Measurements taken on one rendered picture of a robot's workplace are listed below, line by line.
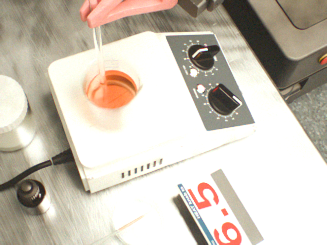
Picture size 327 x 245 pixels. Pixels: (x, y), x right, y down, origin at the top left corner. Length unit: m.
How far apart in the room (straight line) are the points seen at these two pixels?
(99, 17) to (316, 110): 1.16
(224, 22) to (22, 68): 0.25
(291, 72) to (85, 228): 0.69
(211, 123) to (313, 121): 0.94
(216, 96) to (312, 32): 0.61
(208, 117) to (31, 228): 0.22
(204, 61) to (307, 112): 0.91
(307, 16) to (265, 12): 0.08
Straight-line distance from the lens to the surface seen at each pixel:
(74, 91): 0.61
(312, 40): 1.23
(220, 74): 0.68
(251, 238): 0.67
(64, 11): 0.76
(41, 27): 0.75
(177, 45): 0.67
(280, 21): 1.23
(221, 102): 0.65
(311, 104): 1.57
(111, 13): 0.46
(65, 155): 0.65
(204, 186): 0.66
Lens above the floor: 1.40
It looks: 70 degrees down
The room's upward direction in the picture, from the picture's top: 8 degrees clockwise
